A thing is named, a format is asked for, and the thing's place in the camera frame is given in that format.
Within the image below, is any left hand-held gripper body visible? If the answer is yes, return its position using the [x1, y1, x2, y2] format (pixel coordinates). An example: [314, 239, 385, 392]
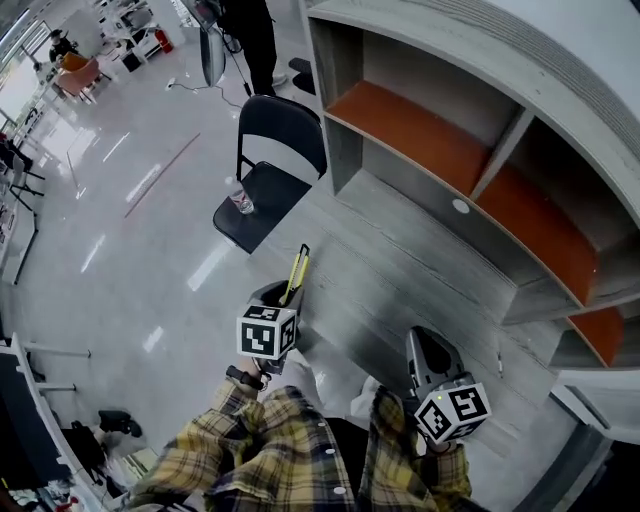
[236, 304, 300, 375]

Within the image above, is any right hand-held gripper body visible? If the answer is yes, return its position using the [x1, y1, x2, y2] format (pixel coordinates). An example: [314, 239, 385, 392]
[409, 368, 493, 446]

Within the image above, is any yellow black utility knife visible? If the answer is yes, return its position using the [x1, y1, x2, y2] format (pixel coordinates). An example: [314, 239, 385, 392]
[277, 243, 312, 307]

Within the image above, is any person's left forearm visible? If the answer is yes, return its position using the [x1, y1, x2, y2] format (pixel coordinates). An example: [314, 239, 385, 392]
[127, 364, 281, 512]

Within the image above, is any person's right forearm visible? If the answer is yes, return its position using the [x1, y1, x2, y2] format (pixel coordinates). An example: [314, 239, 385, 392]
[407, 434, 476, 512]

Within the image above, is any grey wood-grain table top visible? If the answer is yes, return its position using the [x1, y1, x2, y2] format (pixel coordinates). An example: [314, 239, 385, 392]
[249, 168, 566, 456]

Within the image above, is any person's left white shoe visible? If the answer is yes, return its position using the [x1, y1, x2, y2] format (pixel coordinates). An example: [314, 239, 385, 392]
[282, 347, 334, 416]

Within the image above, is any person's white shoe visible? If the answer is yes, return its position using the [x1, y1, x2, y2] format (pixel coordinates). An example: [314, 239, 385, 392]
[349, 374, 384, 419]
[282, 347, 334, 416]

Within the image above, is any person's right white shoe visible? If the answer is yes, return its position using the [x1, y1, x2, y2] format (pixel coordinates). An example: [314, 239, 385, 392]
[349, 374, 384, 419]

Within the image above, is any clear bottle with red label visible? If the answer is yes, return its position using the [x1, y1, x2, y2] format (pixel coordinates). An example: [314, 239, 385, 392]
[227, 177, 256, 216]

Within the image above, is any person's yellow plaid shirt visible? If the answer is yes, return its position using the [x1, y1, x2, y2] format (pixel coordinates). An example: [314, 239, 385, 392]
[124, 377, 476, 512]

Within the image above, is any white door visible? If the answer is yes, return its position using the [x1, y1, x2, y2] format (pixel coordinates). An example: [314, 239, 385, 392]
[549, 368, 640, 446]

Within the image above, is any grey wooden desk hutch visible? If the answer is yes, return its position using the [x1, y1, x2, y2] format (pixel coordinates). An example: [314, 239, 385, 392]
[298, 0, 640, 371]

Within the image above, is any red floor tape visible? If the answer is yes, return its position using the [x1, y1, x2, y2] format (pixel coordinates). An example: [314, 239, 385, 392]
[123, 132, 202, 219]

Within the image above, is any black folding chair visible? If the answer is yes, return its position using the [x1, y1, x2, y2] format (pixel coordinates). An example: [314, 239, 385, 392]
[212, 93, 329, 256]

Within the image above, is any black shoe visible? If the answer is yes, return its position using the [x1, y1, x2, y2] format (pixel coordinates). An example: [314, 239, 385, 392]
[98, 409, 144, 439]

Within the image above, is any black bag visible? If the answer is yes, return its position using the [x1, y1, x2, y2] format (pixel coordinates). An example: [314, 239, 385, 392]
[62, 420, 109, 486]

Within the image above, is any black office chair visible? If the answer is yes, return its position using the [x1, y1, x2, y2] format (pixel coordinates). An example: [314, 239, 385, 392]
[288, 56, 318, 96]

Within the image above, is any grey oval panel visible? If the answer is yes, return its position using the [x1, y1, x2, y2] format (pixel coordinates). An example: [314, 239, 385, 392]
[198, 23, 228, 88]

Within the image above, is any black and white desk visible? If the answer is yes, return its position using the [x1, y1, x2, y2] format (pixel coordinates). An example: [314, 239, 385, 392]
[0, 333, 94, 506]

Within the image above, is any orange chair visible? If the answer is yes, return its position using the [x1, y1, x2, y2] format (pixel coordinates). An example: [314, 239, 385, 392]
[53, 52, 112, 105]

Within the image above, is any white shelf rack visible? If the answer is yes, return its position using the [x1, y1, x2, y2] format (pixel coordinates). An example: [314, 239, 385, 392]
[97, 0, 166, 71]

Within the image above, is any black floor cable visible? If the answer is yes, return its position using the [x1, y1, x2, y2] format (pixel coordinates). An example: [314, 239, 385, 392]
[164, 77, 246, 110]

